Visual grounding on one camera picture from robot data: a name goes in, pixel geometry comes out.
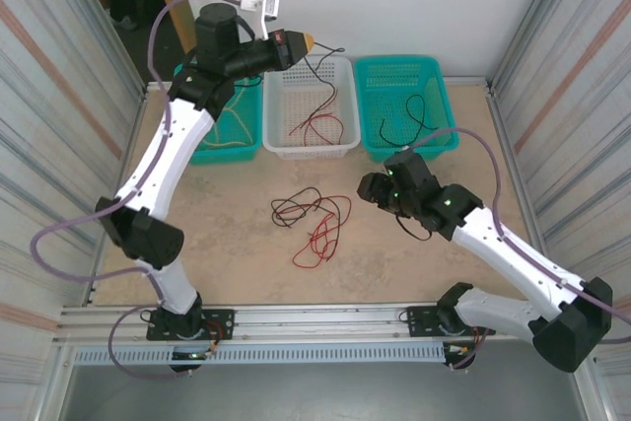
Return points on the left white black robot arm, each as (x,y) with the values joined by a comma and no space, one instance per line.
(162,160)

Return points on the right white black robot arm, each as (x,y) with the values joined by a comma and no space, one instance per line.
(517,253)

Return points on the teal plastic basket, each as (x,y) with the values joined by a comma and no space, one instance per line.
(394,76)
(231,156)

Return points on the white plastic basket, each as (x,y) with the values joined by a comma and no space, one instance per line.
(315,150)

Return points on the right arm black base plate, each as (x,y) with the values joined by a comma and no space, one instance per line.
(419,322)

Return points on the aluminium rail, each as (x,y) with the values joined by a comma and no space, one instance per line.
(320,322)

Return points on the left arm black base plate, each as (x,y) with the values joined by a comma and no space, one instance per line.
(222,325)

